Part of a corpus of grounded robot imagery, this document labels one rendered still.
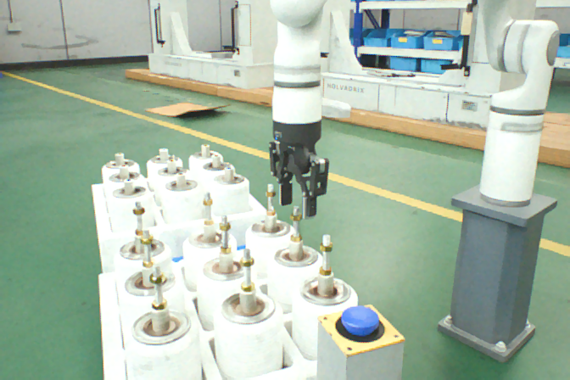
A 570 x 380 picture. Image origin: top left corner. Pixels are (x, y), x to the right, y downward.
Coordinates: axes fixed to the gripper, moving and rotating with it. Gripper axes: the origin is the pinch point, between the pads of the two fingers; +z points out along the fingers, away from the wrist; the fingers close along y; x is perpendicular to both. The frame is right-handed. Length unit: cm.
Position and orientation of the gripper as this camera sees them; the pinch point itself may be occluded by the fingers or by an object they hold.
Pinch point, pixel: (297, 203)
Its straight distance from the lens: 79.9
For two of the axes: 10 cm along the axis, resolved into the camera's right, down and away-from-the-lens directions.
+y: 5.3, 2.6, -8.1
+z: 0.1, 9.5, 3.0
